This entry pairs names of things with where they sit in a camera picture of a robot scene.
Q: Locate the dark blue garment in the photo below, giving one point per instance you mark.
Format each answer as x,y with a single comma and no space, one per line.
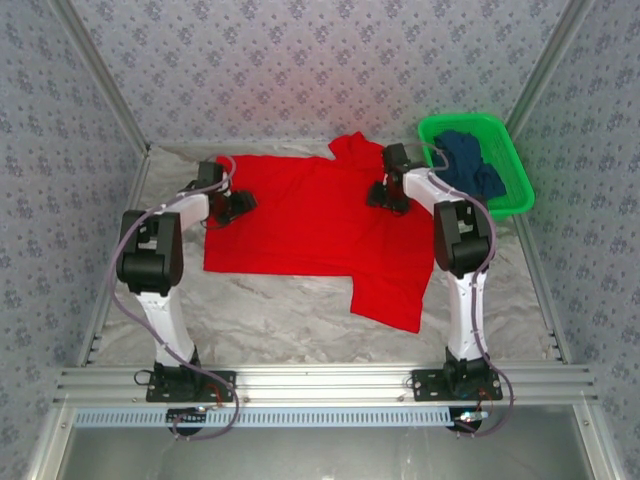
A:
470,160

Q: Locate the aluminium frame leg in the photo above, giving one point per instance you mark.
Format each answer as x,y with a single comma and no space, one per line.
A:
47,445
595,445

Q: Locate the aluminium table side rail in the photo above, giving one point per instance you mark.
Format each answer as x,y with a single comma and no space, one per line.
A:
134,200

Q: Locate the slanted aluminium frame post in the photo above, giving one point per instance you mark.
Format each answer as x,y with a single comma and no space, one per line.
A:
540,75
106,75

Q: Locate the wide aluminium mounting rail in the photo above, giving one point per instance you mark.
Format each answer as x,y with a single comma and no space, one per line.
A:
325,382

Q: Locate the red t-shirt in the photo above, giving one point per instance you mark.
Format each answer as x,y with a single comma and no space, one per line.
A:
310,215

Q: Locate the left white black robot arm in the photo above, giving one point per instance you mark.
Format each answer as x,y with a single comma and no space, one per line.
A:
150,250

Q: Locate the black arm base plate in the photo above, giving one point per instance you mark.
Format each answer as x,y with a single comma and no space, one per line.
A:
425,382
225,382

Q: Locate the small black circuit board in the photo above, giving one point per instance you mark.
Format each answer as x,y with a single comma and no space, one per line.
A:
470,427
187,427

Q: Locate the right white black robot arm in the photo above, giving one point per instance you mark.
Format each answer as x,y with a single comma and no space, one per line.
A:
460,240

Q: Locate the green plastic basket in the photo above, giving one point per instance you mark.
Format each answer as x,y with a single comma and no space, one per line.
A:
505,145

